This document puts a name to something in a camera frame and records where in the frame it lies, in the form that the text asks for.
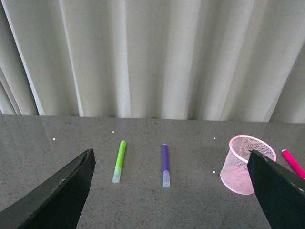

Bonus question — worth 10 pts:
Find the white pleated curtain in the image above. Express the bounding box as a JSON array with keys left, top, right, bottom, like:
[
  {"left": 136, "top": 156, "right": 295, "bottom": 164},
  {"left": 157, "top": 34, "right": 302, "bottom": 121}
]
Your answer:
[{"left": 0, "top": 0, "right": 305, "bottom": 123}]

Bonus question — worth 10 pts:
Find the pink mesh pen cup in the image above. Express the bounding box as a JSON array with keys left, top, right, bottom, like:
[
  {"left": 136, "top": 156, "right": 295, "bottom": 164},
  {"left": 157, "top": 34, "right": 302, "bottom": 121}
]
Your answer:
[{"left": 220, "top": 135, "right": 277, "bottom": 195}]

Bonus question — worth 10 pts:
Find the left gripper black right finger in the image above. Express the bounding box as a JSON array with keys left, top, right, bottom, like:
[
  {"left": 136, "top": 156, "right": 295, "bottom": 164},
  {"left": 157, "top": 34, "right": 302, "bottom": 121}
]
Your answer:
[{"left": 247, "top": 149, "right": 305, "bottom": 229}]

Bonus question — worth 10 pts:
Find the purple marker pen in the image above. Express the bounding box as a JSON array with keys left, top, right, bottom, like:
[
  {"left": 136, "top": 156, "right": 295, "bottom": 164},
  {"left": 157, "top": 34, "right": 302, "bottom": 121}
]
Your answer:
[{"left": 162, "top": 144, "right": 170, "bottom": 188}]

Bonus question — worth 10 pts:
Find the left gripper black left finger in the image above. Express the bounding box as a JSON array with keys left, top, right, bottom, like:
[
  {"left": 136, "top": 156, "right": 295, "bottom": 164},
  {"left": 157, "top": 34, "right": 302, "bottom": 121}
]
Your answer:
[{"left": 0, "top": 149, "right": 96, "bottom": 229}]

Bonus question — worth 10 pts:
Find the pink marker pen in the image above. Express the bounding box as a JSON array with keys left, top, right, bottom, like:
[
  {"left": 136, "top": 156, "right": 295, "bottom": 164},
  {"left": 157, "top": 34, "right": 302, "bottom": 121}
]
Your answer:
[{"left": 282, "top": 149, "right": 305, "bottom": 179}]

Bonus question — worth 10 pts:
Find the green marker pen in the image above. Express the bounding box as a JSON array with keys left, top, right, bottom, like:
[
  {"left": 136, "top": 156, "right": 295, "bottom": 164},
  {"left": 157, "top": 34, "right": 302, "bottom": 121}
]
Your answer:
[{"left": 112, "top": 140, "right": 127, "bottom": 184}]

